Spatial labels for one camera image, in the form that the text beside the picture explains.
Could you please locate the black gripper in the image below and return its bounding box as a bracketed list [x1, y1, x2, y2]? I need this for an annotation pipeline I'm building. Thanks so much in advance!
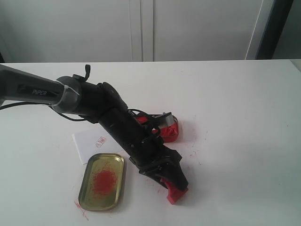
[97, 109, 188, 191]

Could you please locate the red plastic stamp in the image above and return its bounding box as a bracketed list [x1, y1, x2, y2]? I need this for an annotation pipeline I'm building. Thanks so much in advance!
[160, 178, 189, 204]

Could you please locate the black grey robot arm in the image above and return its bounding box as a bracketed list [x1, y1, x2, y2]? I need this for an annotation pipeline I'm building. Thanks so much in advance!
[0, 65, 188, 191]

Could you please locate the red ink pad tin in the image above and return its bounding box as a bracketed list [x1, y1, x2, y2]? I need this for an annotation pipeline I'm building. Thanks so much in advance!
[135, 115, 180, 143]

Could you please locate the gold metal tin lid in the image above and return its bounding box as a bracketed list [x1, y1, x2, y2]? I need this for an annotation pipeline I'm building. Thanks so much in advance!
[78, 153, 124, 211]

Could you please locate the white paper sheet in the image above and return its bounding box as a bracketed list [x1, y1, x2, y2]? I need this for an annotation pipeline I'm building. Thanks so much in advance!
[72, 127, 123, 165]

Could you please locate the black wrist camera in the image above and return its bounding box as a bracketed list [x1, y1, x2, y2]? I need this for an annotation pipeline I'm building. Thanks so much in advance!
[151, 112, 178, 131]

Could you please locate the black cable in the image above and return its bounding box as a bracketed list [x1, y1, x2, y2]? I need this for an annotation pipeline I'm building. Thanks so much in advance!
[0, 101, 87, 122]

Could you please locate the dark door frame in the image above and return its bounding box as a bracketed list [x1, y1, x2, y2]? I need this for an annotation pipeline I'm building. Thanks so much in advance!
[255, 0, 301, 60]

